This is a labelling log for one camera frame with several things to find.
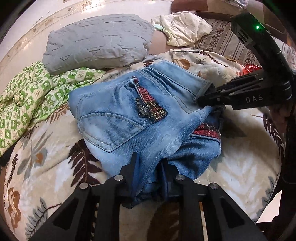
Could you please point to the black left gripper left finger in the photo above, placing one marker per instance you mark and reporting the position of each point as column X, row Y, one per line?
column 128, row 189

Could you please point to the grey cloth on headboard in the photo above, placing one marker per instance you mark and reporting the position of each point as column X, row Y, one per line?
column 242, row 4

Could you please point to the red plastic bag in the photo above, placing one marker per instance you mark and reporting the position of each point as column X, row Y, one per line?
column 249, row 68

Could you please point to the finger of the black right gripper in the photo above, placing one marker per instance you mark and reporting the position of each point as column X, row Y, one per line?
column 246, row 83
column 214, row 98

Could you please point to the cream crumpled cloth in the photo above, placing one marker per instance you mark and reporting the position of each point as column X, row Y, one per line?
column 181, row 29

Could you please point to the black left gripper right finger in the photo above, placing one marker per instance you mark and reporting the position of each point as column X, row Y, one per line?
column 172, row 182

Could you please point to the blue denim jeans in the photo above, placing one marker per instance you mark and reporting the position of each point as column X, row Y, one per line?
column 153, row 112

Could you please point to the grey quilted pillow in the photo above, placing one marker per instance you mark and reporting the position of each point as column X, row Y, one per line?
column 100, row 42

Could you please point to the green checkered quilt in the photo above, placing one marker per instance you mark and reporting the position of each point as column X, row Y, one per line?
column 34, row 94

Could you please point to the striped brown bedsheet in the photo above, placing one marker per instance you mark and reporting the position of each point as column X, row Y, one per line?
column 222, row 41

